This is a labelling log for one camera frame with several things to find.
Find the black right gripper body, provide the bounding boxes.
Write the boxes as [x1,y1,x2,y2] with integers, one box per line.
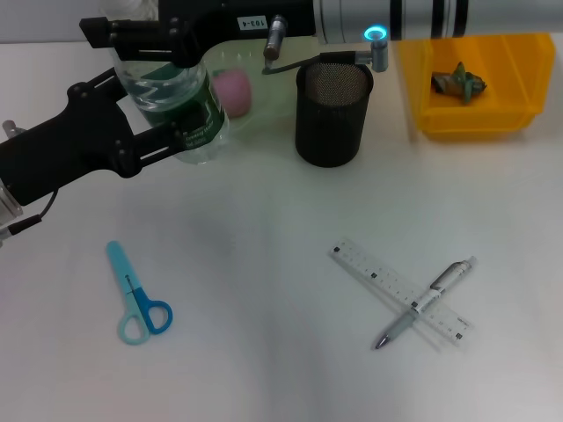
[157,0,318,69]

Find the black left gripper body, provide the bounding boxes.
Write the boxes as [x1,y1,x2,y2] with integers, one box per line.
[0,81,143,207]

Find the clear green-label water bottle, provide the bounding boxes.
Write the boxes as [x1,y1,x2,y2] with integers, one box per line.
[99,0,231,166]

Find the pink toy peach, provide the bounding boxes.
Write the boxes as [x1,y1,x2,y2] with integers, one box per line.
[212,69,253,119]

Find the translucent green fruit bowl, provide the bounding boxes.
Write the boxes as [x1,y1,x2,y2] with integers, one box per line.
[197,37,309,146]

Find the blue safety scissors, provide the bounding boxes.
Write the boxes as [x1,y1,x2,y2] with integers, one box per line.
[105,240,173,347]

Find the green plastic wrapper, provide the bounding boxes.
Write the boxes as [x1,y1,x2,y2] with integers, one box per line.
[430,61,489,105]

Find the black mesh pen holder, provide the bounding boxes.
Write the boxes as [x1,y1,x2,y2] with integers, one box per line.
[295,61,376,168]

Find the clear plastic ruler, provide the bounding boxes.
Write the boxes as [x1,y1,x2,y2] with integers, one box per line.
[328,236,475,349]

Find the white grey ballpoint pen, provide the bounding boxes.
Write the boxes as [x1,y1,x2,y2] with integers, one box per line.
[373,256,479,352]

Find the yellow plastic bin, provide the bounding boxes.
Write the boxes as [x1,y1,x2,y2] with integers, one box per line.
[394,33,556,142]

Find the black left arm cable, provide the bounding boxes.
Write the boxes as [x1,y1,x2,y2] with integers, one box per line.
[0,187,61,248]

